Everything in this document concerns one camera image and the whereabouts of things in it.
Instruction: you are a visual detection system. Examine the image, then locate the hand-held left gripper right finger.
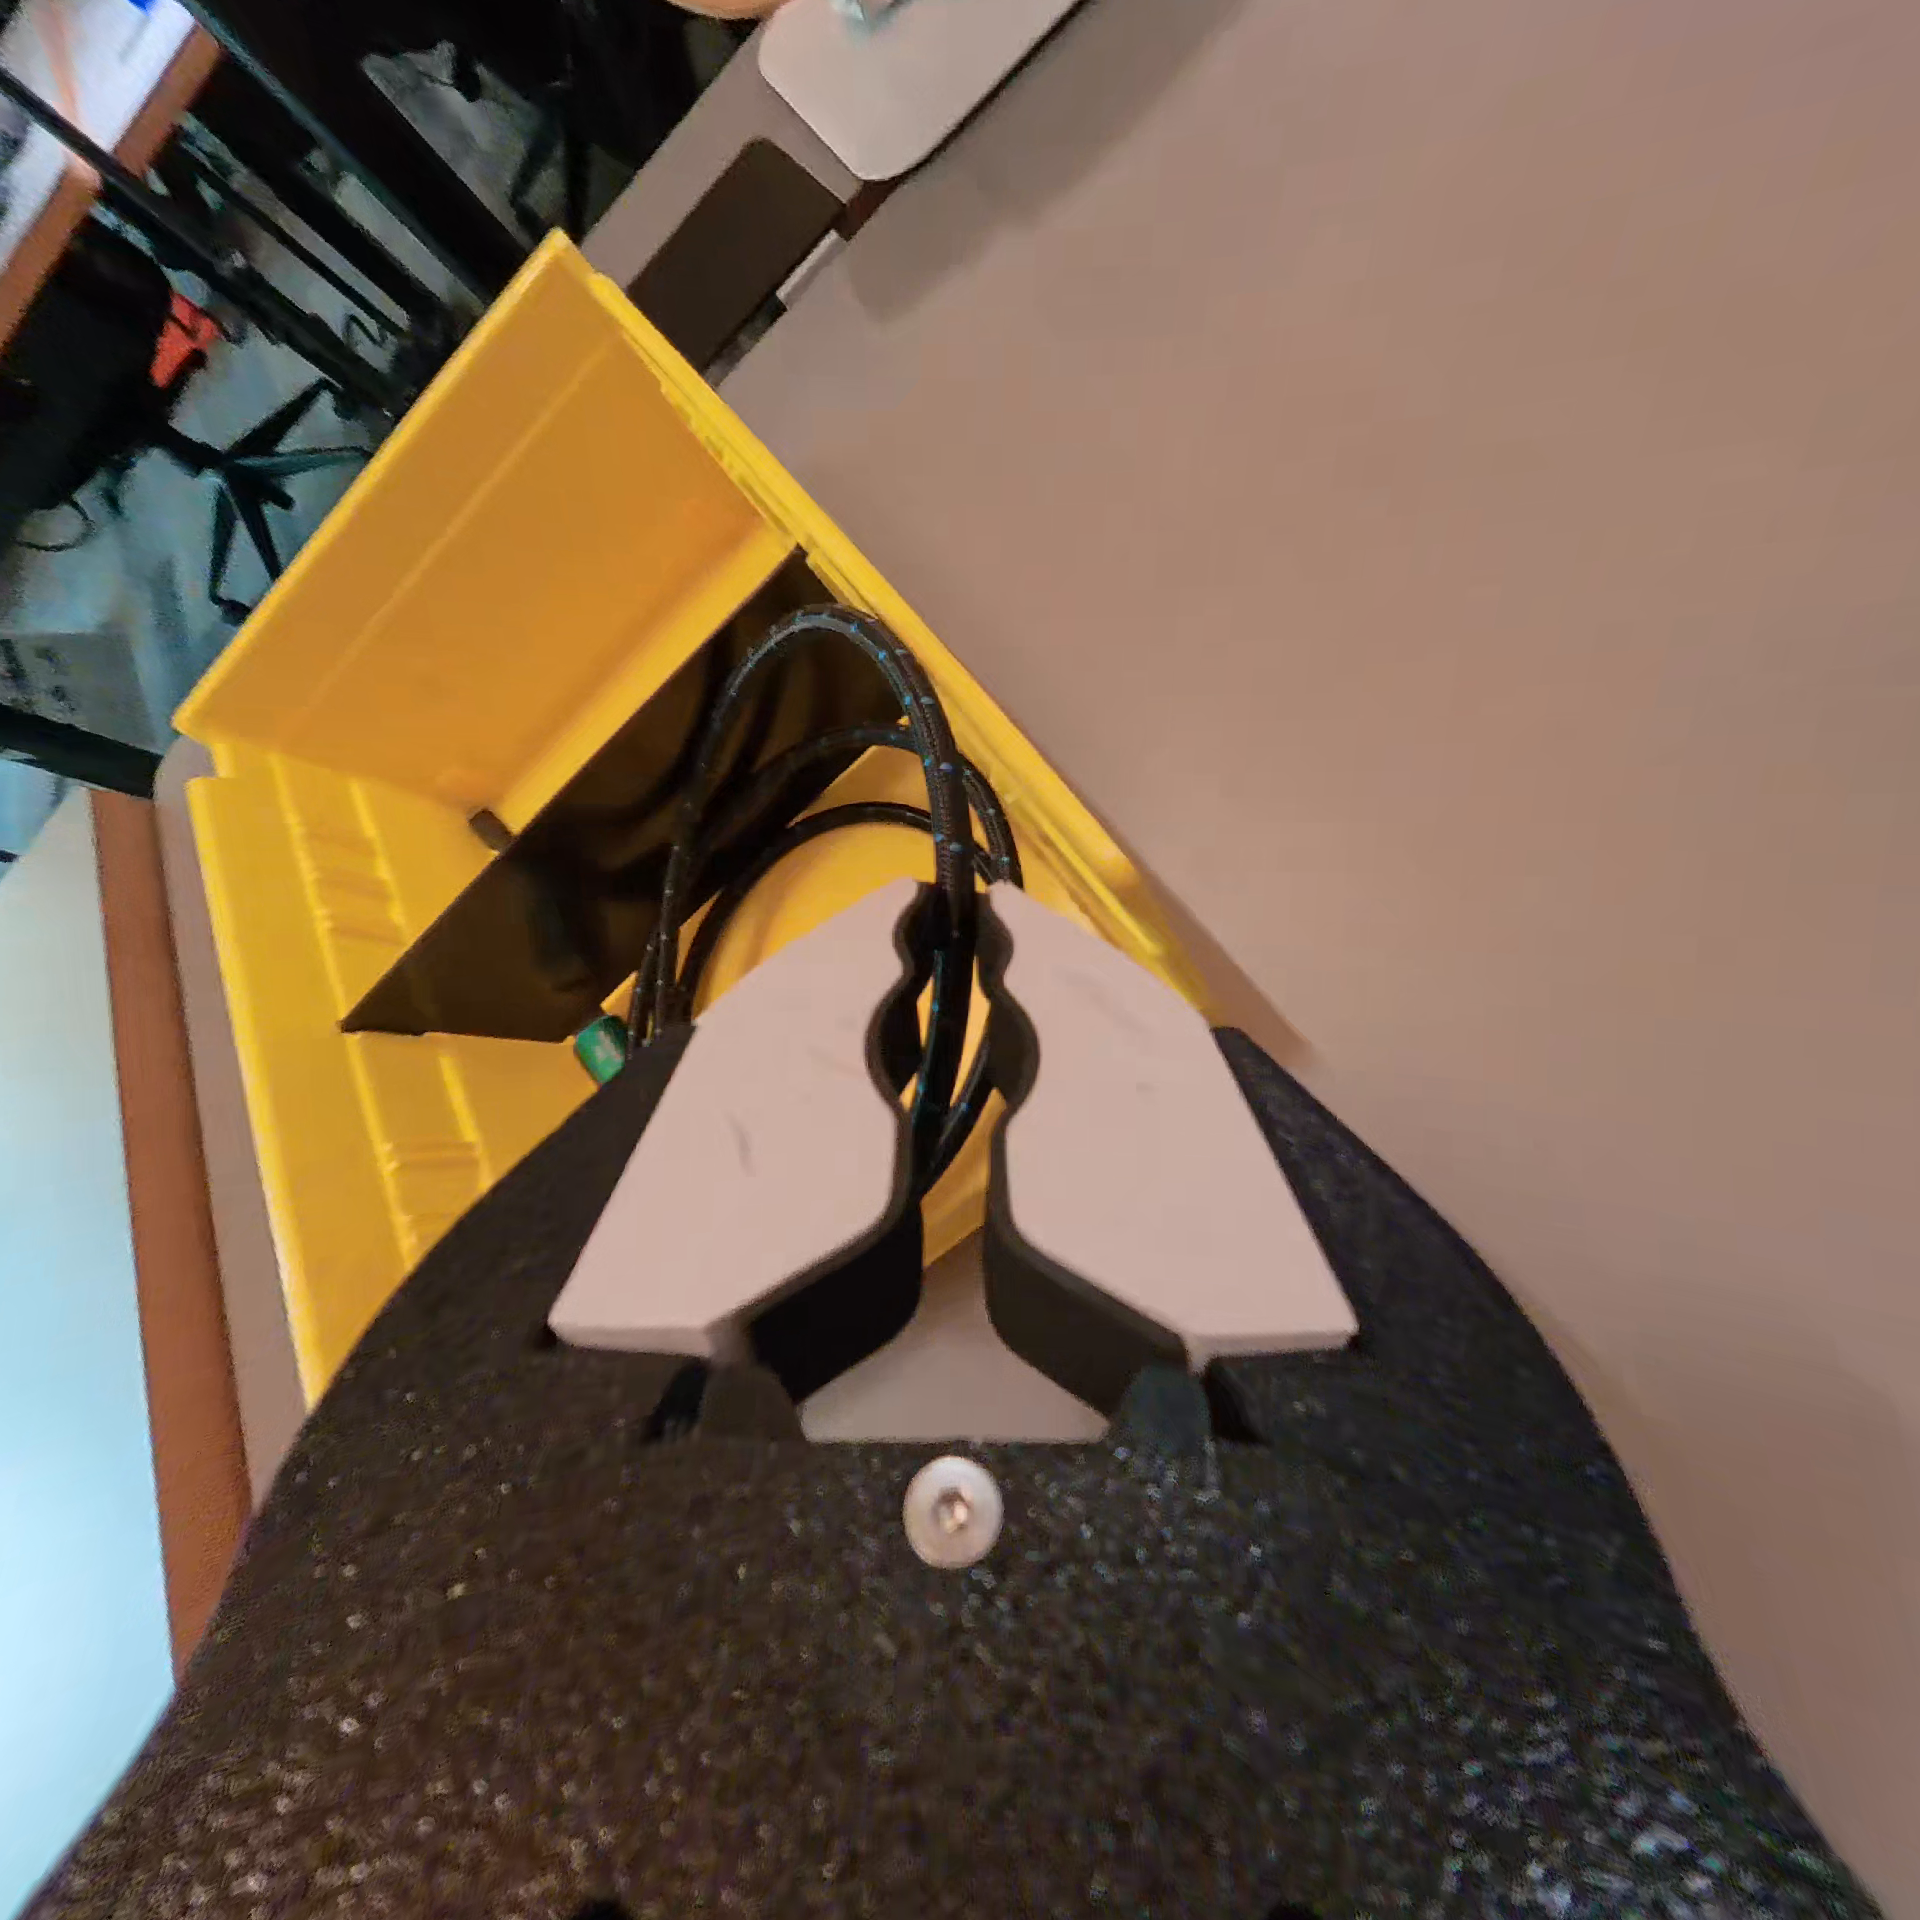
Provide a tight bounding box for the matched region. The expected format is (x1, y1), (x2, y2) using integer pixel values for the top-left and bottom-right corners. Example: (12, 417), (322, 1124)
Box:
(978, 883), (1362, 1404)

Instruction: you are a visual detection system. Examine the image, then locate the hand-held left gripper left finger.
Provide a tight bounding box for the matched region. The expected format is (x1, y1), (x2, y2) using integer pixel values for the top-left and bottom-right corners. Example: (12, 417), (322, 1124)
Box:
(544, 880), (928, 1404)

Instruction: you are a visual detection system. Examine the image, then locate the yellow plastic bin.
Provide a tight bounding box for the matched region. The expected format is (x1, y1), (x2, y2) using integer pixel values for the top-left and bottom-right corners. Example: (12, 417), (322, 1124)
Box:
(172, 229), (1220, 1404)

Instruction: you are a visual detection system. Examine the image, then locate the grey desk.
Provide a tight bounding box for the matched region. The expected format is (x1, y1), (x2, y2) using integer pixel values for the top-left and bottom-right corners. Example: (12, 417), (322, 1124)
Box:
(88, 0), (1920, 1681)

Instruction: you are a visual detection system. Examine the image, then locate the black chair base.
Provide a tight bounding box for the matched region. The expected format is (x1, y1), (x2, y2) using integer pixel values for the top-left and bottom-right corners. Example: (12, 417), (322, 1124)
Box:
(150, 374), (392, 623)

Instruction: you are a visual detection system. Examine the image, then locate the black desk cable cover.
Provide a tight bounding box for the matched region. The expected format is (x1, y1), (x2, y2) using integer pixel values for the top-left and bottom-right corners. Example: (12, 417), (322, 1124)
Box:
(622, 141), (845, 377)

